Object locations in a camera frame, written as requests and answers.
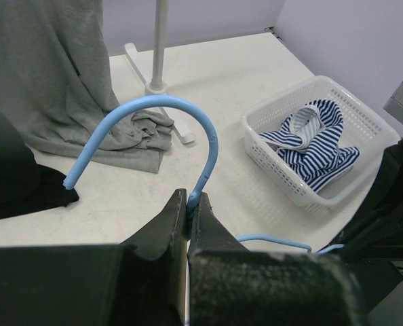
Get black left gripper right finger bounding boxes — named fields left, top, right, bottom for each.
left=187, top=193, right=364, bottom=325

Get black garment with green stripe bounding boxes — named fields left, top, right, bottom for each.
left=0, top=112, right=79, bottom=219

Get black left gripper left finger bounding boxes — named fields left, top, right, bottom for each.
left=0, top=189, right=187, bottom=325

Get light blue wire hanger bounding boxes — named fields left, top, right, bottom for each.
left=60, top=109, right=356, bottom=250

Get white plastic laundry basket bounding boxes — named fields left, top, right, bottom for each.
left=242, top=76, right=400, bottom=206

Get grey tank top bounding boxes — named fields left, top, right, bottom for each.
left=0, top=0, right=174, bottom=175

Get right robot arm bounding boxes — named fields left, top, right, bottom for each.
left=331, top=82, right=403, bottom=271

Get blue white striped tank top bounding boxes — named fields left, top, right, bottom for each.
left=259, top=99, right=360, bottom=192

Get white clothes rack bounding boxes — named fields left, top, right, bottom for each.
left=124, top=0, right=195, bottom=145

